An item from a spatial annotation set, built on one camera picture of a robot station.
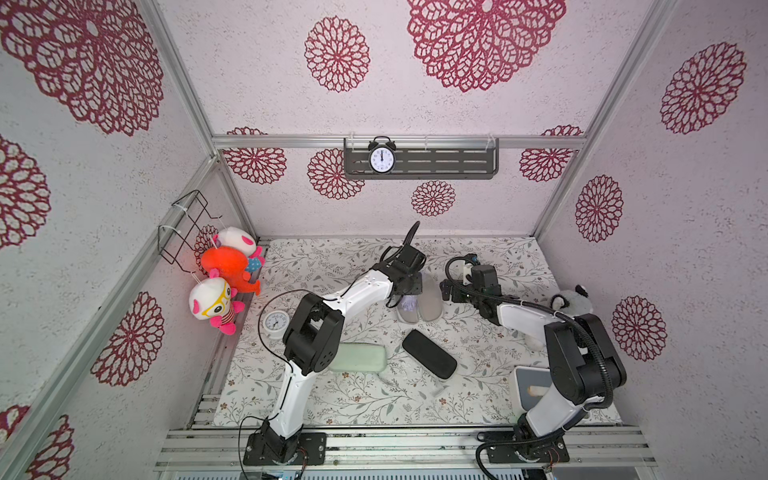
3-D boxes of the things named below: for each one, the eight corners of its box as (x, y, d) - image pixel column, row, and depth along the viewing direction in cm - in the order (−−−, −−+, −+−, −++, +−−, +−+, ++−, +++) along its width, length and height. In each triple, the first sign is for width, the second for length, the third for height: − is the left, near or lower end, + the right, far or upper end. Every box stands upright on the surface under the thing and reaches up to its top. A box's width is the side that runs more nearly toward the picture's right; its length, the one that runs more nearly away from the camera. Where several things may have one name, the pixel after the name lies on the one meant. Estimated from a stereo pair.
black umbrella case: (401, 345, 93) (401, 342, 91) (414, 331, 96) (414, 327, 94) (448, 382, 86) (450, 380, 84) (460, 365, 89) (462, 362, 87)
